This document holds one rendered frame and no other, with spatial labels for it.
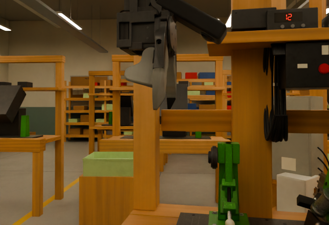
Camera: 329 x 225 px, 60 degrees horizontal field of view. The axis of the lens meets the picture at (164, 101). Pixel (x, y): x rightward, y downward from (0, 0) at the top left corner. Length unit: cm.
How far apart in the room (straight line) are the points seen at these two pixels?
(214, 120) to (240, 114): 13
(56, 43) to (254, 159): 1117
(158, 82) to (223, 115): 82
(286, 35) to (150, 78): 69
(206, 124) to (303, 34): 49
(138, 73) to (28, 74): 1189
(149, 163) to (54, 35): 1107
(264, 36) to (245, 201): 60
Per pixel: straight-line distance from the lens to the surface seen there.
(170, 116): 120
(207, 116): 118
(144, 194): 118
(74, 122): 1071
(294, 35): 103
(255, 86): 110
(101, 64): 1122
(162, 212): 118
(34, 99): 1209
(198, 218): 108
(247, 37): 100
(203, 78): 767
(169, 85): 48
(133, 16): 44
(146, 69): 40
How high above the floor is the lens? 129
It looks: 1 degrees up
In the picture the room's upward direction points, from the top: straight up
